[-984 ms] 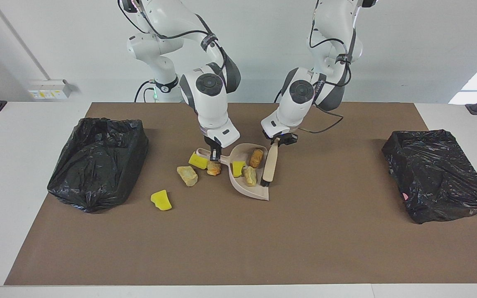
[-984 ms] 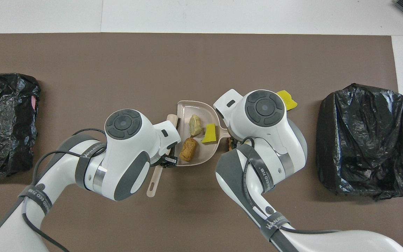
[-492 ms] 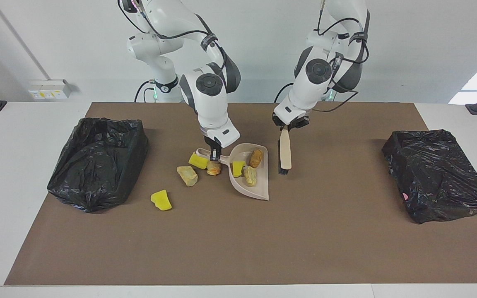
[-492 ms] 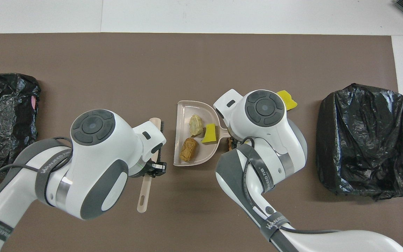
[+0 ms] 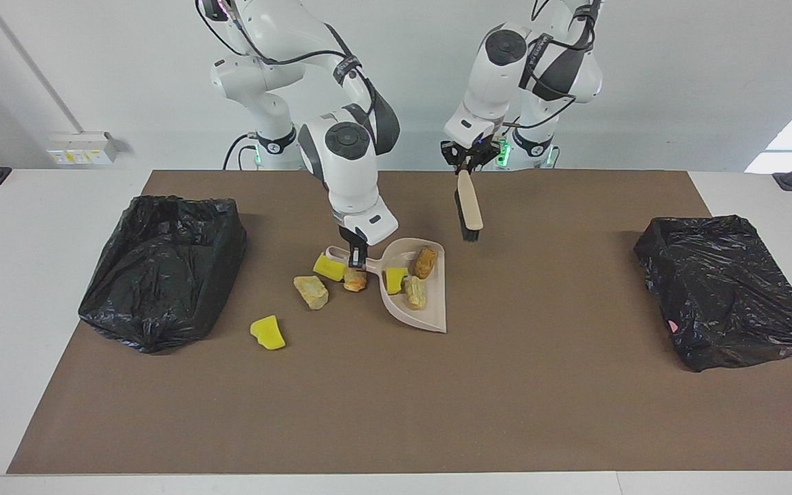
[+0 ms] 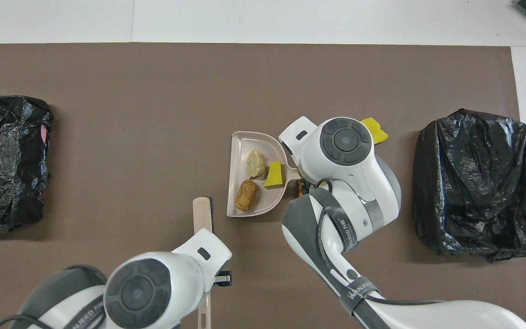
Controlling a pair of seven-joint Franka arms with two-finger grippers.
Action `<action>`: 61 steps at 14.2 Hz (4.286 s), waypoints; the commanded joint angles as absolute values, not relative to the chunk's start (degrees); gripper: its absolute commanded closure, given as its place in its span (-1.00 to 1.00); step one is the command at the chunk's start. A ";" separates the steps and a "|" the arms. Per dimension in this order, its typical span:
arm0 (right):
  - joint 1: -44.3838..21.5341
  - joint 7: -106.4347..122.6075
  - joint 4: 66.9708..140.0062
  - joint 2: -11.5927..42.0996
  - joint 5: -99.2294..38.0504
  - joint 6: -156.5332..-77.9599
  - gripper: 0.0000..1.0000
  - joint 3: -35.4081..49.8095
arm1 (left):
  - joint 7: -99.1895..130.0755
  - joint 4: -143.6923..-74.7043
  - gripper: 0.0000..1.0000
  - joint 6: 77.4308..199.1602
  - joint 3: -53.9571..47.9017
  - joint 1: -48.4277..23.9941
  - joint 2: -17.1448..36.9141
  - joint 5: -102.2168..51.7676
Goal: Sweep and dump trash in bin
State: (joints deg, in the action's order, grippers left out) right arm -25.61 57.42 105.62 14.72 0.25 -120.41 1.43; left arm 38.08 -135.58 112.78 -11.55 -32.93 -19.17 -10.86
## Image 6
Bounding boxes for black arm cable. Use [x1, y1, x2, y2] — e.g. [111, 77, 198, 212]
[316, 178, 446, 329]
[0, 313, 44, 329]

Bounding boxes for black trash bag bin pink spot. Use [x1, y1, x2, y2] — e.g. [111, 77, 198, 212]
[0, 96, 54, 231]

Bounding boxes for beige plastic dustpan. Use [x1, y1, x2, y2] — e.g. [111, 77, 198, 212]
[226, 131, 302, 218]

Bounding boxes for yellow sponge piece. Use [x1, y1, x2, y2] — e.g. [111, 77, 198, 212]
[360, 117, 388, 145]
[263, 161, 284, 188]

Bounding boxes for brown bread roll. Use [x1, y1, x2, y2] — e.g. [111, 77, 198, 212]
[235, 180, 259, 212]

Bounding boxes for brown table mat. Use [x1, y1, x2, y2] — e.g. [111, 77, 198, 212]
[0, 43, 526, 329]

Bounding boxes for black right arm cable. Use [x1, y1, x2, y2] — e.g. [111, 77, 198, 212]
[316, 178, 446, 329]

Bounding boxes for beige hand brush black bristles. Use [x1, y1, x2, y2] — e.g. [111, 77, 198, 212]
[193, 197, 213, 329]

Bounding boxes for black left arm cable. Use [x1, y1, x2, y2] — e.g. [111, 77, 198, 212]
[0, 313, 44, 329]

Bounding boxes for pale striped bread piece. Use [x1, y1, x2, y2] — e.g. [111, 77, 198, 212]
[247, 150, 267, 179]

